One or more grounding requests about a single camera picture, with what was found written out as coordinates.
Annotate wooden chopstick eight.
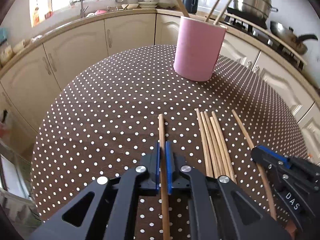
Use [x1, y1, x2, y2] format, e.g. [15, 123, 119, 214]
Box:
[231, 109, 278, 222]

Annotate wooden chopstick four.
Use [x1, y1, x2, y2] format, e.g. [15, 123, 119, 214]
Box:
[200, 112, 220, 178]

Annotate wooden chopstick five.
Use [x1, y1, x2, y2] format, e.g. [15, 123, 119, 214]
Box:
[204, 111, 221, 176]

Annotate wooden chopstick three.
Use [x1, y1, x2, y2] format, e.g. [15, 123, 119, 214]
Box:
[196, 108, 214, 177]

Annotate wooden chopstick seven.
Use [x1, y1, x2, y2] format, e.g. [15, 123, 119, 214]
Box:
[212, 111, 236, 183]

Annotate wooden chopstick six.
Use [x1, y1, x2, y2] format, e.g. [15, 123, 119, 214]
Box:
[210, 116, 231, 177]

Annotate wooden chopstick nine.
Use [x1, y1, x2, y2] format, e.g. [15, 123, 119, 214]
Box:
[214, 0, 232, 25]

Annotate wooden chopstick one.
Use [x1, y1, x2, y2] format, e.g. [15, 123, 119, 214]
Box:
[176, 0, 190, 18]

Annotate chrome kitchen faucet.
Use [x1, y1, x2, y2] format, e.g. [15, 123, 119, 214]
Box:
[69, 0, 88, 18]

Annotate right human hand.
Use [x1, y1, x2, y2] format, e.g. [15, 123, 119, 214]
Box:
[285, 219, 297, 234]

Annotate brown polka dot tablecloth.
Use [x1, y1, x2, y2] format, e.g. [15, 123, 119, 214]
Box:
[31, 45, 306, 239]

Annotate black gas stove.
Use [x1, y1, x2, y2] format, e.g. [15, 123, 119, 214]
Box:
[223, 7, 307, 72]

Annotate pink cylindrical utensil holder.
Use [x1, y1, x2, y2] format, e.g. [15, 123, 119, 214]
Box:
[173, 16, 226, 82]

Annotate cream lower cabinets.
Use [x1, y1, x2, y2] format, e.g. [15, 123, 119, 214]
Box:
[1, 9, 319, 162]

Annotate stainless steel steamer pot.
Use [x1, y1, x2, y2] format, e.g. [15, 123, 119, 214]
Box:
[227, 0, 279, 22]

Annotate dark blue electric kettle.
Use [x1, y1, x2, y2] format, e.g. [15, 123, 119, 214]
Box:
[183, 0, 199, 14]

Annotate pink item in sink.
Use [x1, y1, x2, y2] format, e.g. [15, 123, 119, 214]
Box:
[86, 10, 107, 17]

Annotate stacked white dishes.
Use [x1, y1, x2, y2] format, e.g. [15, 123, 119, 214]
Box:
[121, 0, 176, 10]

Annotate steel wok black handle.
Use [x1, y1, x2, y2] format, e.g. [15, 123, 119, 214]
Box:
[270, 21, 318, 55]

